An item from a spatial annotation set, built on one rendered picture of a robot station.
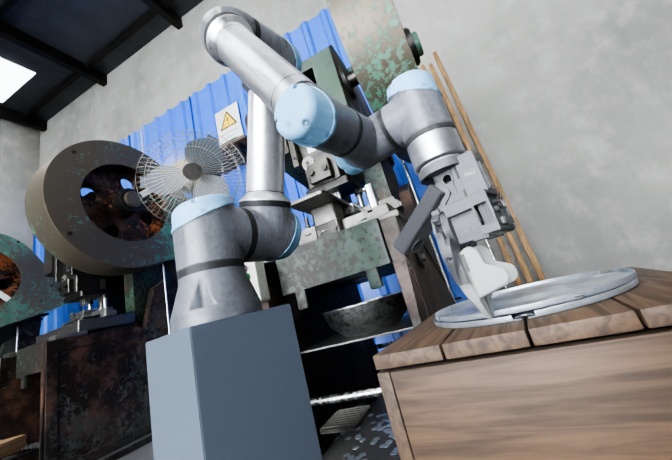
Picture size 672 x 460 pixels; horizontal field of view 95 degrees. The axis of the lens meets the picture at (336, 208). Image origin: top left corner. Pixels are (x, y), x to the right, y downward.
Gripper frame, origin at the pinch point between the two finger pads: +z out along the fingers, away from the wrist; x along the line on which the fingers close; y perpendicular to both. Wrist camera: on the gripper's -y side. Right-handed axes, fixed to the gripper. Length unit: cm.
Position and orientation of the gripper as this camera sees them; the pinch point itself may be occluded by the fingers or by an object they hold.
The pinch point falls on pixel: (481, 308)
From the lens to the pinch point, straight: 46.7
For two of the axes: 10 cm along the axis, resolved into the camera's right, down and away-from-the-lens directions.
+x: 7.0, 0.4, 7.2
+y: 6.7, -3.9, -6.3
